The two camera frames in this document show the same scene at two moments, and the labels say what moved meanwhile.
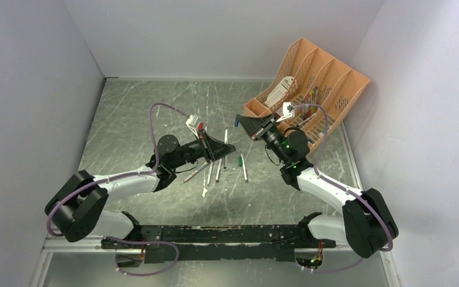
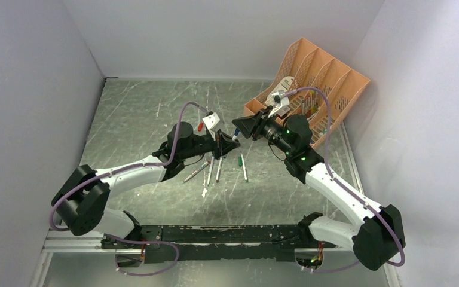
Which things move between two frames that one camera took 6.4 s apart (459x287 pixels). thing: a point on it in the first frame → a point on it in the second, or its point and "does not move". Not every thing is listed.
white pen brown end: x=217 y=174 does not move
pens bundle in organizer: x=311 y=98 does not move
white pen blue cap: x=225 y=159 → x=236 y=131
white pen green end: x=245 y=173 does not move
